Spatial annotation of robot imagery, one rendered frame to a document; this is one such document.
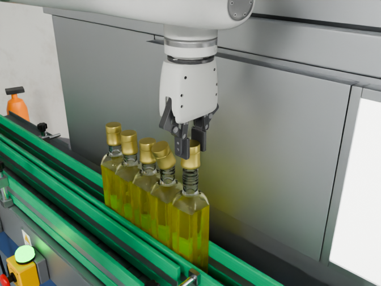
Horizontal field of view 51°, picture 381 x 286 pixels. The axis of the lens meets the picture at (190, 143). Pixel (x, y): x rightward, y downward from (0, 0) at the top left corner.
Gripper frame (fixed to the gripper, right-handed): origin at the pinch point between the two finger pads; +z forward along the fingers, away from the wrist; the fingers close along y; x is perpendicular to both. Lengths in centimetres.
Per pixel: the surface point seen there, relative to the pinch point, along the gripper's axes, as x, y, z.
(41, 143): -68, -3, 24
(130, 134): -16.2, 0.8, 3.3
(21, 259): -36, 21, 35
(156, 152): -5.4, 3.2, 2.6
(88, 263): -16.3, 13.9, 28.7
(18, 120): -111, -14, 31
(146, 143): -10.8, 1.2, 3.3
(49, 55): -276, -111, 48
